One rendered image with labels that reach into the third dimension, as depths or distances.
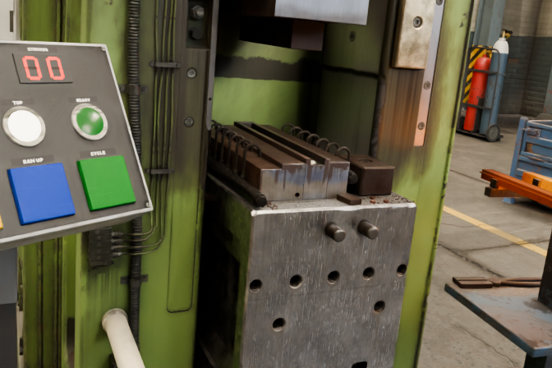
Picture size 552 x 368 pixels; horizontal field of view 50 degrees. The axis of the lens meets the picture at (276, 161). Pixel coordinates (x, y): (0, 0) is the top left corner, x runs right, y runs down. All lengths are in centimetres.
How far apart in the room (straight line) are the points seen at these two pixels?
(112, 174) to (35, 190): 12
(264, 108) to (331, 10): 56
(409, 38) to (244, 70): 46
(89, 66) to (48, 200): 23
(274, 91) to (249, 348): 74
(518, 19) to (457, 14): 885
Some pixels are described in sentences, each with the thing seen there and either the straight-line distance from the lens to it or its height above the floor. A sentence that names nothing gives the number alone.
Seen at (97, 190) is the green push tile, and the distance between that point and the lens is 88.
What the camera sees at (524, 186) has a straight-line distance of 137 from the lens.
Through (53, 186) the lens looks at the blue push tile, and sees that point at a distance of 85.
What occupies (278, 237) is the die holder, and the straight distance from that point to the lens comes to 113.
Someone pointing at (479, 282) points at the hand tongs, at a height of 70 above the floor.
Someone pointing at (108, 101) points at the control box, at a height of 112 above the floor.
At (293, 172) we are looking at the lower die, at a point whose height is 97.
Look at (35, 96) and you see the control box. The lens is 90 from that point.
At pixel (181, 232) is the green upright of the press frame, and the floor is 80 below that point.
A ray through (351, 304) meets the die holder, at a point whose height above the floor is 70.
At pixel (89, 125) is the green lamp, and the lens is 91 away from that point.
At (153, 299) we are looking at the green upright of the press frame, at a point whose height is 66.
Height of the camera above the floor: 125
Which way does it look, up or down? 13 degrees down
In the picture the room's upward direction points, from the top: 5 degrees clockwise
